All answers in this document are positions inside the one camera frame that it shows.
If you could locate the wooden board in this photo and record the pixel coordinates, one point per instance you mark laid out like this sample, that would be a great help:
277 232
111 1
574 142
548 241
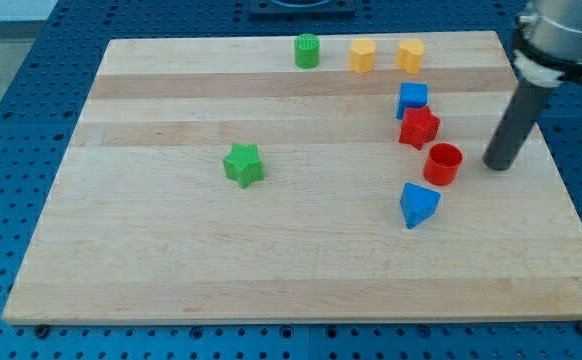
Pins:
142 227

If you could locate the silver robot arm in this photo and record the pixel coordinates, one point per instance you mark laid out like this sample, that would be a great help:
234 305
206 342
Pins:
547 42

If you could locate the red star block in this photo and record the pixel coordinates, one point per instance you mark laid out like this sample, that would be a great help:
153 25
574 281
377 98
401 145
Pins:
419 126

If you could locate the red cylinder block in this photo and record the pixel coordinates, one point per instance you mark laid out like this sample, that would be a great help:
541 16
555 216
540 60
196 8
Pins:
442 164

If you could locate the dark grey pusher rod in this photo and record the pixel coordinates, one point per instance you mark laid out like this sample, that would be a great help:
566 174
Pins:
521 114

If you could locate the blue cube block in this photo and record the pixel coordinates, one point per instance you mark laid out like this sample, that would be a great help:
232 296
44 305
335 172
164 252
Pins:
411 95

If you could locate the green star block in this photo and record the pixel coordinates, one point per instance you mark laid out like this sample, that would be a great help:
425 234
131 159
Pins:
243 164

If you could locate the blue triangle block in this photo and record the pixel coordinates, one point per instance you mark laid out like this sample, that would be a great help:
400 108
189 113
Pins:
418 204

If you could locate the yellow heart block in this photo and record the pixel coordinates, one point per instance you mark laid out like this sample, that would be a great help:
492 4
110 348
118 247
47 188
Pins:
410 54

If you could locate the yellow hexagon block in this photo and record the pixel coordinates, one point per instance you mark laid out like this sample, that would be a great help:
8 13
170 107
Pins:
362 55

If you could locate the green cylinder block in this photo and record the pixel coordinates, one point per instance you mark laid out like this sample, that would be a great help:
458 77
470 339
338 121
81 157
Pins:
307 51

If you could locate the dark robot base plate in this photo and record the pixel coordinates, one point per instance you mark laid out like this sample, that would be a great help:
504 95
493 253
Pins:
264 9

